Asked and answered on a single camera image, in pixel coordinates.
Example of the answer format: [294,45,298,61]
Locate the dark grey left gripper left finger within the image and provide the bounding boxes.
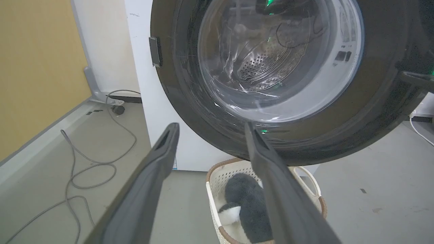
[84,123,180,244]

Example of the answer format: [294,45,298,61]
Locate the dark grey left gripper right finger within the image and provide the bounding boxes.
[244,122,342,244]

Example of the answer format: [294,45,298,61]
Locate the black round washing machine door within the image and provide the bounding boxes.
[149,0,434,166]

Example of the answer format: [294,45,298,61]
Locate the white washing machine body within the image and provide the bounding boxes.
[123,0,320,176]

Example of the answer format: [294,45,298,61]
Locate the grey and white plush toy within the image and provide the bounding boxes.
[218,173,274,244]

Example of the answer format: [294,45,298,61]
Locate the white perforated laundry basket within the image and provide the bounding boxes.
[206,158,328,244]

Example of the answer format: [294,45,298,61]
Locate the grey cable on floor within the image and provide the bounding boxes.
[4,89,141,244]

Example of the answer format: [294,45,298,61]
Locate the grey metal bracket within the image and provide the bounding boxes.
[83,66,124,105]

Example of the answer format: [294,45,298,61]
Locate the white cable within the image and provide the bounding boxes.
[409,115,434,147]

